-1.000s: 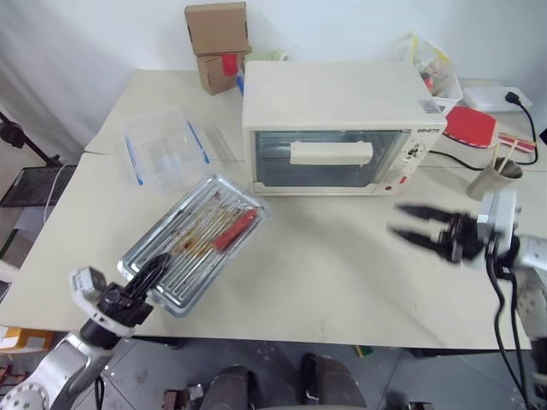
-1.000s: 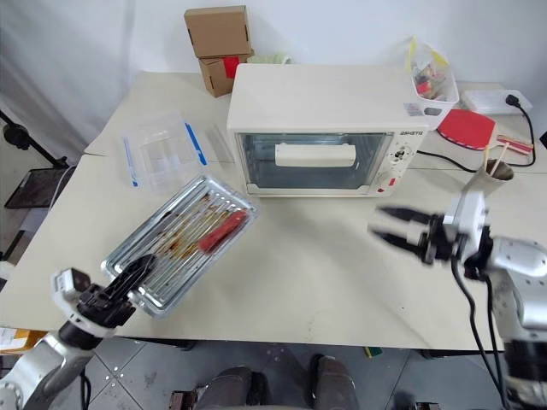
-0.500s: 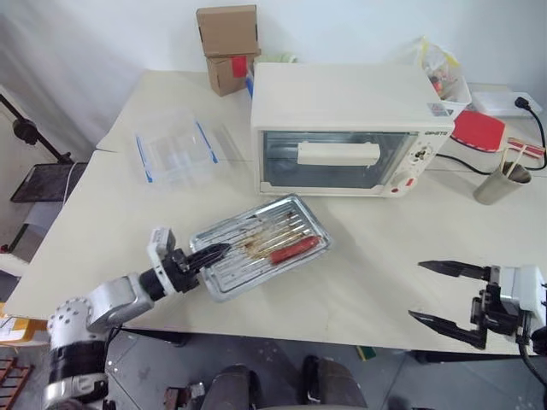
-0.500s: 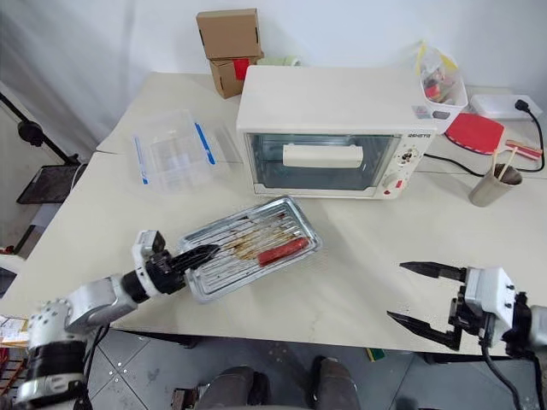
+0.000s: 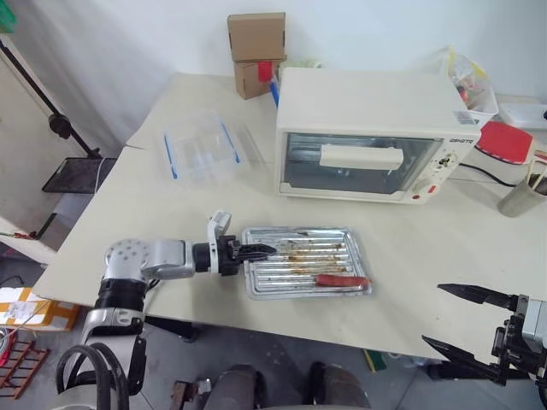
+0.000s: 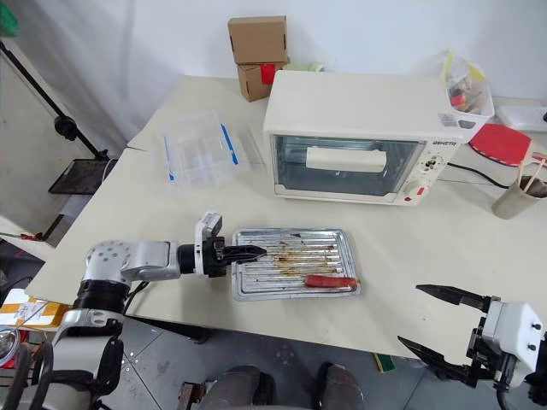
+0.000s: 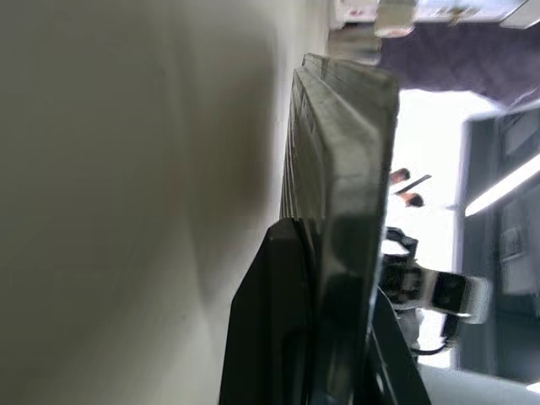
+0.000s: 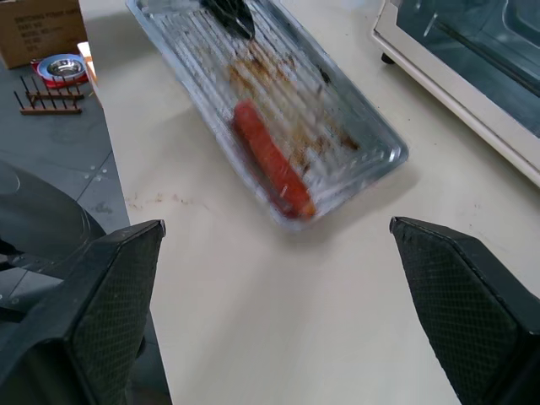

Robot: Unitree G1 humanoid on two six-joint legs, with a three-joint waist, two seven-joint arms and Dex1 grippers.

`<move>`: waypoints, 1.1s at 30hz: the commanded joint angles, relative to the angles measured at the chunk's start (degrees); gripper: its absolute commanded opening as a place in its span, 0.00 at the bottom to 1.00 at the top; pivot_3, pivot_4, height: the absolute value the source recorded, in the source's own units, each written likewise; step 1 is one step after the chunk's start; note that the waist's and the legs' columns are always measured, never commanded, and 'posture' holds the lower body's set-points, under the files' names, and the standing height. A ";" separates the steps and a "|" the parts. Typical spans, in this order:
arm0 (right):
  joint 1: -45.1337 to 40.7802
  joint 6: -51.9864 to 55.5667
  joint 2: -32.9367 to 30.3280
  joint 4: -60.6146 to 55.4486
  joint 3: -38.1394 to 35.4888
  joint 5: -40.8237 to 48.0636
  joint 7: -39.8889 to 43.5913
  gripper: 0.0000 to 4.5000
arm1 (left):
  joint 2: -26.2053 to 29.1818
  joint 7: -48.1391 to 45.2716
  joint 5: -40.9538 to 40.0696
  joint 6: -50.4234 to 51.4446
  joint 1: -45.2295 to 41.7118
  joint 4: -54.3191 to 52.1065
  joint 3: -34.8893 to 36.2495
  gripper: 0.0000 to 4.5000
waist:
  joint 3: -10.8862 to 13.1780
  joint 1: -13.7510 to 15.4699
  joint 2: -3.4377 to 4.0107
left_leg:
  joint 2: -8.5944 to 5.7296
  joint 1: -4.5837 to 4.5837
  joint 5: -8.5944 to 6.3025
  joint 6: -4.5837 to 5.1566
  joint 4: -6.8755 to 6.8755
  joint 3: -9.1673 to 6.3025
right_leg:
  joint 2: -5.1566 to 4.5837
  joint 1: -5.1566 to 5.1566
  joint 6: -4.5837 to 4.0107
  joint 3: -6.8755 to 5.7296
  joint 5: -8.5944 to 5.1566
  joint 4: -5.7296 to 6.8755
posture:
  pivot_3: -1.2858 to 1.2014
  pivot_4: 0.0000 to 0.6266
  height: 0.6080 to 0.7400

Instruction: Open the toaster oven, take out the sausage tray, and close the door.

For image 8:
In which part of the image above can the wooden peg rack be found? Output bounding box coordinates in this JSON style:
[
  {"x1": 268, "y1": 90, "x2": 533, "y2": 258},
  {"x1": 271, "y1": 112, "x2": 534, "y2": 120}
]
[{"x1": 13, "y1": 74, "x2": 85, "y2": 116}]

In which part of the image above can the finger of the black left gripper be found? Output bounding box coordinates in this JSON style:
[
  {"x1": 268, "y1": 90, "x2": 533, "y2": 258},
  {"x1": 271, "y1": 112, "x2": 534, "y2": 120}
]
[{"x1": 199, "y1": 0, "x2": 257, "y2": 41}]

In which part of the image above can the red sausage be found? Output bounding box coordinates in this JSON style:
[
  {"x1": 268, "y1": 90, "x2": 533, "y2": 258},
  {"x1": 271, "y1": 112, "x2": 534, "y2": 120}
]
[{"x1": 233, "y1": 100, "x2": 317, "y2": 221}]

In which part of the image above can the red bowl with steel insert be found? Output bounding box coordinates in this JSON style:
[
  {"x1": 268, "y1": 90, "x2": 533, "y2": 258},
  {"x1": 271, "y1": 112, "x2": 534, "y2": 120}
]
[{"x1": 30, "y1": 53, "x2": 91, "y2": 88}]

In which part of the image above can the dark grey rounded robot housing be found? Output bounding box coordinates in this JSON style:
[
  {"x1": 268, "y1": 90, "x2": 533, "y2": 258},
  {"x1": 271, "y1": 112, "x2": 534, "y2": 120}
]
[{"x1": 0, "y1": 159, "x2": 107, "y2": 296}]

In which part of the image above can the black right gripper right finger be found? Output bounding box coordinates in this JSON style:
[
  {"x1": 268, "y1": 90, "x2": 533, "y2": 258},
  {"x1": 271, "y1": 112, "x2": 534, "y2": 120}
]
[{"x1": 389, "y1": 216, "x2": 540, "y2": 405}]

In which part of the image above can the silver ridged baking tray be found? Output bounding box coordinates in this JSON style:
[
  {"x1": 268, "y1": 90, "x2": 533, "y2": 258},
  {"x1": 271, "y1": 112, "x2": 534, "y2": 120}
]
[{"x1": 125, "y1": 0, "x2": 410, "y2": 234}]

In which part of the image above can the glass toaster oven door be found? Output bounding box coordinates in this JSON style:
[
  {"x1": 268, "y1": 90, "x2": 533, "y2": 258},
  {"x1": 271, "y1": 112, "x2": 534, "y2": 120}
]
[{"x1": 375, "y1": 0, "x2": 540, "y2": 170}]

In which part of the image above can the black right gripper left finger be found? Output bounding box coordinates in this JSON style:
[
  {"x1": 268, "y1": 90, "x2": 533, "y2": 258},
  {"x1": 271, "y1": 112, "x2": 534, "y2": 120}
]
[{"x1": 0, "y1": 219, "x2": 167, "y2": 405}]

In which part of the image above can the brown cardboard box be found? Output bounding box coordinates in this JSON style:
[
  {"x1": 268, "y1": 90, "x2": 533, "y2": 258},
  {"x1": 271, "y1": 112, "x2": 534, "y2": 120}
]
[{"x1": 0, "y1": 0, "x2": 88, "y2": 70}]

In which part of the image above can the white toaster oven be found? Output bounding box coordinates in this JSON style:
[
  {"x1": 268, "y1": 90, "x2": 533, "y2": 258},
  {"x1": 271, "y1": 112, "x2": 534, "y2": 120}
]
[{"x1": 370, "y1": 0, "x2": 540, "y2": 187}]

